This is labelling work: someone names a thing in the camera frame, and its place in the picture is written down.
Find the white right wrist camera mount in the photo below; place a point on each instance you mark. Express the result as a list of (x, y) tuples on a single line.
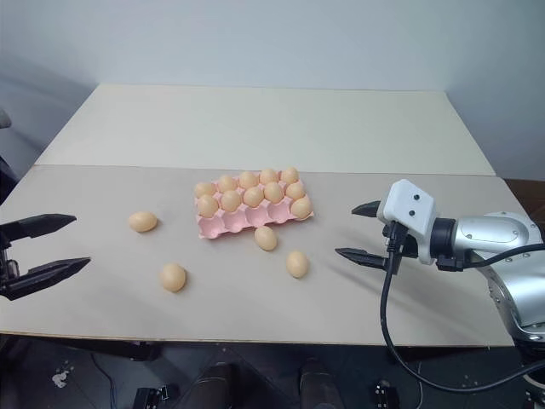
[(409, 206)]

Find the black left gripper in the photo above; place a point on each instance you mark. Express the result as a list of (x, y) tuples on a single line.
[(7, 266)]

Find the brown wooden furniture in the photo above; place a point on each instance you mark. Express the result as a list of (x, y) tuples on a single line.
[(526, 204)]

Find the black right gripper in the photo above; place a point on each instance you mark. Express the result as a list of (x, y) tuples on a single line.
[(409, 246)]

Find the pink egg tray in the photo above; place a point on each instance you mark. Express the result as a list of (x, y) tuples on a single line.
[(238, 223)]

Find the black table frame bar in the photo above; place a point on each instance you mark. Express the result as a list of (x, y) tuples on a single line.
[(106, 347)]

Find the dark rounded shape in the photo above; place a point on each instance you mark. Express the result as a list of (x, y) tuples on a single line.
[(219, 385), (317, 383)]

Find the beige egg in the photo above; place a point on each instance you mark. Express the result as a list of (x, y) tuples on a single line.
[(173, 277), (248, 179), (208, 205), (290, 175), (301, 208), (265, 237), (295, 190), (143, 222), (273, 191), (205, 188), (269, 176), (227, 183), (297, 264), (253, 196), (231, 200)]

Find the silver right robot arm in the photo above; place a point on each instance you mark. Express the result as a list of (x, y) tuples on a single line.
[(494, 234)]

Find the black floor bracket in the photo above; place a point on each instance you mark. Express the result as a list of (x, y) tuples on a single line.
[(381, 394), (155, 396)]

